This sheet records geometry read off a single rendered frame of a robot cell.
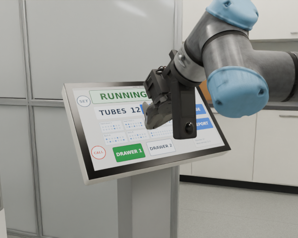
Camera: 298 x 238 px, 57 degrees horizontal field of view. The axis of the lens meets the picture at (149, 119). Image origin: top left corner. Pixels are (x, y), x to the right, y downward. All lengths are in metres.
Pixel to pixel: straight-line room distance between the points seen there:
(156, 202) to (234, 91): 0.70
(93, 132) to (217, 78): 0.48
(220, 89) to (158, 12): 1.29
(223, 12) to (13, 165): 1.99
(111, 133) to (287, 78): 0.53
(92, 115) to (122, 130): 0.10
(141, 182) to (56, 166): 1.15
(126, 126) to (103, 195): 1.13
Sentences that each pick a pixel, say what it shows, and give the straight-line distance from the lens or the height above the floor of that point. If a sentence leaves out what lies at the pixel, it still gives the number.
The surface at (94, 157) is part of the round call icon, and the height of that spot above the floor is 1.00.
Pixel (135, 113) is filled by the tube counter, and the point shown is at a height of 1.10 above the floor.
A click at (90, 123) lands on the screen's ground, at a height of 1.09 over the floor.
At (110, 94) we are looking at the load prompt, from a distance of 0.89.
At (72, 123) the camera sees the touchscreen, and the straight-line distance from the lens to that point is 0.81.
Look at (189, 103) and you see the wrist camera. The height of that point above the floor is 1.17.
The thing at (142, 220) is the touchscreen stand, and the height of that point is 0.73.
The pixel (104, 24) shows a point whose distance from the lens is 1.74.
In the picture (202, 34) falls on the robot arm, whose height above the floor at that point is 1.29.
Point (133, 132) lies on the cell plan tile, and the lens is 0.84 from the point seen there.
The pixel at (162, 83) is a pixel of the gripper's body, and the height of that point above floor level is 1.21.
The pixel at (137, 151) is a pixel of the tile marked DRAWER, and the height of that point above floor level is 1.00.
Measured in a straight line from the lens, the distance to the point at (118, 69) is 1.69.
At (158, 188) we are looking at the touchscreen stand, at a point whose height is 0.83.
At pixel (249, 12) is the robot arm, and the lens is 0.46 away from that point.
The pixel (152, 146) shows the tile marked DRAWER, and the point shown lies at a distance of 0.84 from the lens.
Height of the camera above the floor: 1.24
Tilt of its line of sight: 10 degrees down
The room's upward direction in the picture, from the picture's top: straight up
